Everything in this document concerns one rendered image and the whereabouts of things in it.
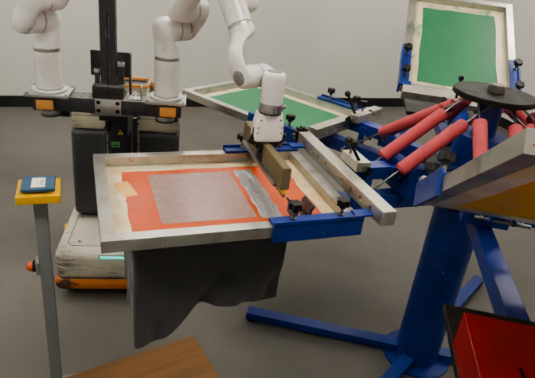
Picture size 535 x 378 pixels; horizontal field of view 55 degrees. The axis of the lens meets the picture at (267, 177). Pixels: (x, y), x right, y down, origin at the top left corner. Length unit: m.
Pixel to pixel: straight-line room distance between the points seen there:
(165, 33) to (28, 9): 0.46
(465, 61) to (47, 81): 2.09
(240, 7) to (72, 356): 1.66
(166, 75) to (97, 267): 1.12
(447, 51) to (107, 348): 2.31
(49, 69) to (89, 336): 1.23
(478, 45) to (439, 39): 0.21
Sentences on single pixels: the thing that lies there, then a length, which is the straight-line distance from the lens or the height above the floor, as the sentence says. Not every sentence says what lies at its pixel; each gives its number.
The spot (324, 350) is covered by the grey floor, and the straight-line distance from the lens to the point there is 2.60.
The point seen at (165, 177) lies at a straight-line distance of 1.83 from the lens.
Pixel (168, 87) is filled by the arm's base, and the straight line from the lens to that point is 2.04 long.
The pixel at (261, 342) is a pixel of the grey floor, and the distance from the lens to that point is 2.57.
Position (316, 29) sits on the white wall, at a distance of 5.91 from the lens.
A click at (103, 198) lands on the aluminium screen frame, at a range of 1.62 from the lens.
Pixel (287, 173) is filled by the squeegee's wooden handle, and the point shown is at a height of 1.12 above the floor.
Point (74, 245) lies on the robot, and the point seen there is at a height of 0.28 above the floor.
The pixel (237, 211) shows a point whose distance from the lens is 1.64.
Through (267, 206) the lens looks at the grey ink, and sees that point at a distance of 1.67.
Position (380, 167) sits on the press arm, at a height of 1.04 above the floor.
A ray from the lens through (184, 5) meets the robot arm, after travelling 1.90.
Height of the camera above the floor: 1.76
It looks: 25 degrees down
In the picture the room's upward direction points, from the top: 7 degrees clockwise
